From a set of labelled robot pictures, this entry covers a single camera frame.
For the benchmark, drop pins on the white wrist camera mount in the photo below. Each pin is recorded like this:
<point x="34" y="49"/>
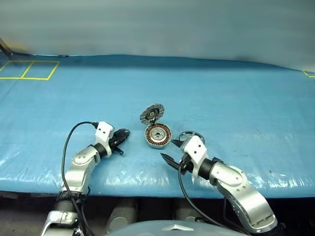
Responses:
<point x="103" y="130"/>
<point x="195" y="147"/>

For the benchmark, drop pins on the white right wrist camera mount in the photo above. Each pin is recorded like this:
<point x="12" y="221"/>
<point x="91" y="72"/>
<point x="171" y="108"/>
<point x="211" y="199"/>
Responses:
<point x="195" y="147"/>

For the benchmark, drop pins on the dark metal bar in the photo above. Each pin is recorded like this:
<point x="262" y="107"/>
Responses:
<point x="6" y="48"/>

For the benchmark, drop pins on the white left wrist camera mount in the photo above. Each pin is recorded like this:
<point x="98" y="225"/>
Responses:
<point x="103" y="130"/>

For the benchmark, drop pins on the grey domed cover with emblem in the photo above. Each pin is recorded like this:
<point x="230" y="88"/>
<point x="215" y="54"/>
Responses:
<point x="157" y="228"/>

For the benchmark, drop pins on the blue plastic table cover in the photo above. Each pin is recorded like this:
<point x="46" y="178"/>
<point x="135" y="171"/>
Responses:
<point x="157" y="93"/>

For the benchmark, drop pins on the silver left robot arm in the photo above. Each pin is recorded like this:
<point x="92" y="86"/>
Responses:
<point x="78" y="172"/>

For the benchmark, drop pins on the round hinged motor lid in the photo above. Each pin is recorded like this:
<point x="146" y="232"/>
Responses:
<point x="152" y="113"/>

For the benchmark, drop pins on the grey rounded cylinder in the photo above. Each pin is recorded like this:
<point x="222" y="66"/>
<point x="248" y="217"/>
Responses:
<point x="123" y="214"/>
<point x="185" y="210"/>

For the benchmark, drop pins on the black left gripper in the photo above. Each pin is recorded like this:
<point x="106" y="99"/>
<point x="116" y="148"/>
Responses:
<point x="114" y="143"/>

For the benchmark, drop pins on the silver spoked rotor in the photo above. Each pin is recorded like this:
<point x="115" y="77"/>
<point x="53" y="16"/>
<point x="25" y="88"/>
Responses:
<point x="189" y="132"/>

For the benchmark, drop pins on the yellow tape double square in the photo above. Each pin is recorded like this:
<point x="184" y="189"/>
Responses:
<point x="27" y="71"/>

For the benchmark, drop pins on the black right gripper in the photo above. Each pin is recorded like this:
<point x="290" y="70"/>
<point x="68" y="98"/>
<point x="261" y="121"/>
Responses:
<point x="187" y="164"/>

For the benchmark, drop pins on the copper wound motor stator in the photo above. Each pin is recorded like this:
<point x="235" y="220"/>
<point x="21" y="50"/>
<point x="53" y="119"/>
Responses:
<point x="157" y="137"/>

